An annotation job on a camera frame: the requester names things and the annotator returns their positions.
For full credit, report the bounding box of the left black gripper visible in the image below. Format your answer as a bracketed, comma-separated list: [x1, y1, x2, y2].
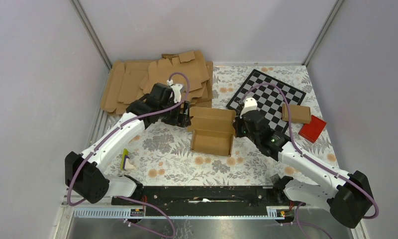
[159, 98, 191, 127]

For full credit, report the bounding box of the brown cardboard box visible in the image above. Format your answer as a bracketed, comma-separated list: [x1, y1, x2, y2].
[187, 107, 236, 156]

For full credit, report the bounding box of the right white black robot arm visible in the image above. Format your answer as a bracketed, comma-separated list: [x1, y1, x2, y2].
[233, 110, 379, 229]

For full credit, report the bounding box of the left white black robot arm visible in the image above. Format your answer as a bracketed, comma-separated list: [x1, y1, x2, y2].
[65, 81, 190, 205]

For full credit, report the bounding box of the folded small cardboard box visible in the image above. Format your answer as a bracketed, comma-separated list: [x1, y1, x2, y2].
[282, 104, 311, 124]

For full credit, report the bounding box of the red box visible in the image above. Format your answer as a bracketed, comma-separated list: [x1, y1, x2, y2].
[299, 115, 327, 143]

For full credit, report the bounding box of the black white checkerboard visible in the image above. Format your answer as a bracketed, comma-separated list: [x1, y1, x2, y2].
[226, 69, 306, 134]

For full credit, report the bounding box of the floral table mat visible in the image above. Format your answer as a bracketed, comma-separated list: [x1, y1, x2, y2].
[105, 66, 339, 186]

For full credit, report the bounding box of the yellow green small object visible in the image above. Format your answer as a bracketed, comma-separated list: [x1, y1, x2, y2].
[120, 148, 129, 171]

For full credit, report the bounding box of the stack of cardboard blanks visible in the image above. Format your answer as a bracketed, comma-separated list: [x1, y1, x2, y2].
[100, 50, 213, 116]

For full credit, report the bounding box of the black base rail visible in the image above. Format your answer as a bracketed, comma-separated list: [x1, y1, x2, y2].
[110, 185, 307, 218]

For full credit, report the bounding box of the perforated metal cable tray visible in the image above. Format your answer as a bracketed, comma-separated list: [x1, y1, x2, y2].
[74, 206, 285, 220]

